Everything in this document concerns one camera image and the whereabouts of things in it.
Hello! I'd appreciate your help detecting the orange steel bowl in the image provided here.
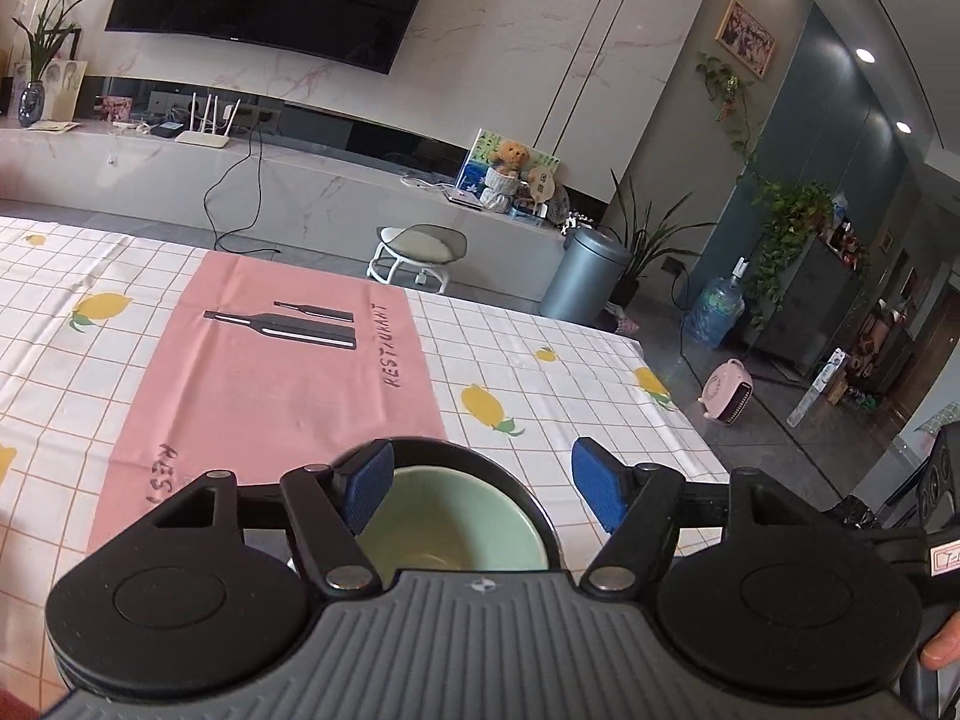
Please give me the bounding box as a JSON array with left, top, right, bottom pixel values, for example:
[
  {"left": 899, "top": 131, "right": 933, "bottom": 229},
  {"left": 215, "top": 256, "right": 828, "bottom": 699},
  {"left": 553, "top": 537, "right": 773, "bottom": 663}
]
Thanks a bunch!
[{"left": 288, "top": 436, "right": 565, "bottom": 575}]

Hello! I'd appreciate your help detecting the green ceramic bowl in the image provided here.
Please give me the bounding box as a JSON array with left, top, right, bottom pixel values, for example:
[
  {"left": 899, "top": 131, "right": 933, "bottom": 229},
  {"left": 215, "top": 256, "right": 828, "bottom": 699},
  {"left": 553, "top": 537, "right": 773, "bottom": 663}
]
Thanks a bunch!
[{"left": 356, "top": 466, "right": 548, "bottom": 583}]

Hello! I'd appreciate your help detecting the person's right hand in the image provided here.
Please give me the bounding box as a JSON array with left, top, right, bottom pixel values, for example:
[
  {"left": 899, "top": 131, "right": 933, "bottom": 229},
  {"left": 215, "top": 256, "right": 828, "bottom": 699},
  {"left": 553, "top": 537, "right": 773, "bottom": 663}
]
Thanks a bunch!
[{"left": 919, "top": 611, "right": 960, "bottom": 671}]

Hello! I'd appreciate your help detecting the pink space heater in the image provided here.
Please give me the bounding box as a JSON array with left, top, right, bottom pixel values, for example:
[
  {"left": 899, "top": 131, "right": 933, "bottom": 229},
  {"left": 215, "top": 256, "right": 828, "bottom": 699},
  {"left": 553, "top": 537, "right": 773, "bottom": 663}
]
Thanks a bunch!
[{"left": 698, "top": 359, "right": 754, "bottom": 424}]

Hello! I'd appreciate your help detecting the blue water jug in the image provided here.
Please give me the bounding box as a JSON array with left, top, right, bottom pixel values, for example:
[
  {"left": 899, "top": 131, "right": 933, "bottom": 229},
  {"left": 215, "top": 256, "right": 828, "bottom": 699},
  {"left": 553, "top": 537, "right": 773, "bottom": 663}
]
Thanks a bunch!
[{"left": 683, "top": 257, "right": 748, "bottom": 349}]

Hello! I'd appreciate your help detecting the lemon checked tablecloth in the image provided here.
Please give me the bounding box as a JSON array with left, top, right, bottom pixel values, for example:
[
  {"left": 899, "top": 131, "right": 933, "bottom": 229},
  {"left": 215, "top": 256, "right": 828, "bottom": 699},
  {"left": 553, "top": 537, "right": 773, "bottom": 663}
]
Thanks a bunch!
[{"left": 2, "top": 218, "right": 726, "bottom": 718}]

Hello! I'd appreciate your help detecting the grey trash bin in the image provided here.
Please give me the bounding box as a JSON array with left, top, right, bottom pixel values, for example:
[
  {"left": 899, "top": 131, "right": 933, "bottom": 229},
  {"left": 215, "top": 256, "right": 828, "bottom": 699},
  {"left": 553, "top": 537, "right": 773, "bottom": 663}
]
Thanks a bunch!
[{"left": 539, "top": 227, "right": 631, "bottom": 325}]

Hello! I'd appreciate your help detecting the tall floor plant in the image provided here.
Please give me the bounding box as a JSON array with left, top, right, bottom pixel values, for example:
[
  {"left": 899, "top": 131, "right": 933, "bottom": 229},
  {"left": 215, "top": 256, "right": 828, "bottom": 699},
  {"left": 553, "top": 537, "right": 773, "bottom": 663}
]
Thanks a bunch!
[{"left": 605, "top": 174, "right": 716, "bottom": 309}]

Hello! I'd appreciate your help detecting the white round stool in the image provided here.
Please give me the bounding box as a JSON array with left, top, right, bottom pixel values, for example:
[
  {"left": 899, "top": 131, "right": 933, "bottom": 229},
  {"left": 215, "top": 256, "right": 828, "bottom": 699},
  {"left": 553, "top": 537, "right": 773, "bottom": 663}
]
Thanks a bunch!
[{"left": 366, "top": 223, "right": 469, "bottom": 294}]

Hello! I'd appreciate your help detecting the white marble tv console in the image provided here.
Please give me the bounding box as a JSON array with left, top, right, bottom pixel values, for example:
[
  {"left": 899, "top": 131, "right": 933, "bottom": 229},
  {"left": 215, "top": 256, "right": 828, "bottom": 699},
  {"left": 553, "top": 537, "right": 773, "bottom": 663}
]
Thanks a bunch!
[{"left": 2, "top": 121, "right": 563, "bottom": 301}]

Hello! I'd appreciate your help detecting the hanging green vine plant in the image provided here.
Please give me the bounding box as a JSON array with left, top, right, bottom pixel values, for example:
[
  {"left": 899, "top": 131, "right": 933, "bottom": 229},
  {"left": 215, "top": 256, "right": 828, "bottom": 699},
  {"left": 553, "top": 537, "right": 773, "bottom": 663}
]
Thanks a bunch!
[{"left": 695, "top": 52, "right": 833, "bottom": 330}]

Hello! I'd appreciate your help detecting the teddy bear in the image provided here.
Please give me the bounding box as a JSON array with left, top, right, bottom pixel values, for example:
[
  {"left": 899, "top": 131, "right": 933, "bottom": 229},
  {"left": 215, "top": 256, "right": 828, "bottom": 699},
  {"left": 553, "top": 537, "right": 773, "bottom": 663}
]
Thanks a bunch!
[{"left": 490, "top": 138, "right": 530, "bottom": 179}]

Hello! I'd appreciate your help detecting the white wifi router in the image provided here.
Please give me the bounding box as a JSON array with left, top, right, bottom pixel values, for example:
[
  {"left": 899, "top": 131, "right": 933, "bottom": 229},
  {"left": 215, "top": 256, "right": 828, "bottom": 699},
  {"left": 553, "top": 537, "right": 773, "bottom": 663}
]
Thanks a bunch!
[{"left": 174, "top": 94, "right": 239, "bottom": 149}]

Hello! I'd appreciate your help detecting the potted plant blue vase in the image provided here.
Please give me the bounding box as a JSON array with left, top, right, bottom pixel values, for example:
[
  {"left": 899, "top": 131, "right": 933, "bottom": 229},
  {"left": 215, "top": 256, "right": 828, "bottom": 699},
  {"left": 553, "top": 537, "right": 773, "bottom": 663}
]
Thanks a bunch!
[{"left": 13, "top": 0, "right": 86, "bottom": 128}]

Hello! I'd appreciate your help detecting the black power cable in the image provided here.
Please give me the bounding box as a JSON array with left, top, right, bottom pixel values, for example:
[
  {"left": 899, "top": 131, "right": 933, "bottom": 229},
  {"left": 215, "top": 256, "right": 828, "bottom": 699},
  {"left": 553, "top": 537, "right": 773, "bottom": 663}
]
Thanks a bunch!
[{"left": 202, "top": 127, "right": 283, "bottom": 257}]

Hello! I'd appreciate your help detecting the framed wall picture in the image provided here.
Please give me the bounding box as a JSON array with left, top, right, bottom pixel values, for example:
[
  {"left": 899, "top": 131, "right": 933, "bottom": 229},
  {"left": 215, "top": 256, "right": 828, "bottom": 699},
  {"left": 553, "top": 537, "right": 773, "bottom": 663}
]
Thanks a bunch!
[{"left": 715, "top": 0, "right": 776, "bottom": 80}]

